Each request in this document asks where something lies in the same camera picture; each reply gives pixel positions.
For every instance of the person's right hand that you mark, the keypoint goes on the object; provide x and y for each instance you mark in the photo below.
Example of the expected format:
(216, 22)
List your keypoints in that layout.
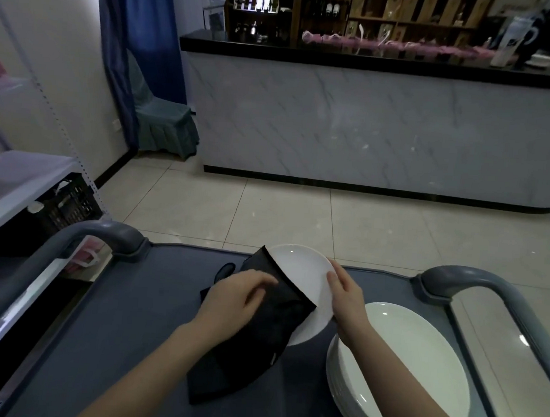
(350, 310)

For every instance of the person's left hand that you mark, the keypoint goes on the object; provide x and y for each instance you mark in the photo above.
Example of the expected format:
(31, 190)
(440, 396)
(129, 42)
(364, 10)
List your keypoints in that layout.
(231, 301)

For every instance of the dark blue cleaning cloth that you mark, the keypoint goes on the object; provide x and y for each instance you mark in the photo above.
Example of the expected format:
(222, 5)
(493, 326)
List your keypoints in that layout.
(246, 354)

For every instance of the white round plate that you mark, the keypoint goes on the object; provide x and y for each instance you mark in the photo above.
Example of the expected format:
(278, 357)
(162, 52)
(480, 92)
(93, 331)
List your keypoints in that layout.
(298, 273)

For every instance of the stack of white plates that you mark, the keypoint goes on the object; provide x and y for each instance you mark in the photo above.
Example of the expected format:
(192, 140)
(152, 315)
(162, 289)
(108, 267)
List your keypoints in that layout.
(410, 356)

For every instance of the person's left forearm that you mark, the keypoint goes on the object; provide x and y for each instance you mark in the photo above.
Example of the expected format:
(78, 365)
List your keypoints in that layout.
(150, 376)

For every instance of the person's right forearm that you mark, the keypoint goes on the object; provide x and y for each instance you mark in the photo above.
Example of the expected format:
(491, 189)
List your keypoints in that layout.
(398, 393)

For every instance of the grey service cart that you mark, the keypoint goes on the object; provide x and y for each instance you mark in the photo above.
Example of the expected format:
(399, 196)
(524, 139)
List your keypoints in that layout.
(130, 323)

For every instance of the black plastic crate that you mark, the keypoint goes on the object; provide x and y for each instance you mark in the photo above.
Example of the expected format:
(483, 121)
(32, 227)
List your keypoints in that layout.
(73, 210)

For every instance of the marble bar counter black top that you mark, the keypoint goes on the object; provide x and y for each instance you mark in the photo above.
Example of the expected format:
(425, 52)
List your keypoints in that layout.
(356, 127)

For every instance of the chair with grey-green cover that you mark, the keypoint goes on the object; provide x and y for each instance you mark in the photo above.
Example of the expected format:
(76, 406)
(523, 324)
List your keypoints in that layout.
(168, 128)

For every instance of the small white cup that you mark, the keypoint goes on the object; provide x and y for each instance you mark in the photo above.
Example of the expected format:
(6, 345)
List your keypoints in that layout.
(35, 207)

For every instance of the white metal shelf rack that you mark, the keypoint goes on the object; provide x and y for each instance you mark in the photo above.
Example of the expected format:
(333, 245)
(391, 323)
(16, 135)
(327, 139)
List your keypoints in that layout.
(18, 183)

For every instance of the row of pink bags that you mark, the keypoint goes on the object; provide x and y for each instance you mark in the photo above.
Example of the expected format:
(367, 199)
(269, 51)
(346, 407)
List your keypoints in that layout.
(408, 47)

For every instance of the blue curtain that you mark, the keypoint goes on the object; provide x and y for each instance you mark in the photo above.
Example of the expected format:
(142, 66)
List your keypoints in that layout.
(142, 27)

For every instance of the white refrigerator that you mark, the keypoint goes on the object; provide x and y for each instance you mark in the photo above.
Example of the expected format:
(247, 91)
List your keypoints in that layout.
(188, 7)

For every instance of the white appliance blue panel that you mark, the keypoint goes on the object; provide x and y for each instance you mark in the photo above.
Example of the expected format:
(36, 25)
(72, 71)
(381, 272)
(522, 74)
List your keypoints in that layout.
(215, 4)

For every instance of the dark wine rack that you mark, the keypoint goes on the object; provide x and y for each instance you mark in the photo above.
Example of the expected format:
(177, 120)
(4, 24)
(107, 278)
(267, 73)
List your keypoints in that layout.
(324, 12)

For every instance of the wooden shelf with boxes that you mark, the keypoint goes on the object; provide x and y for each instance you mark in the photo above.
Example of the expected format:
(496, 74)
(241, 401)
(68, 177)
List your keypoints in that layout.
(411, 8)

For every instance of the white cup on saucer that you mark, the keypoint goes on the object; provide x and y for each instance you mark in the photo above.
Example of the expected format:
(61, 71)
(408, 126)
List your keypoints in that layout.
(542, 60)

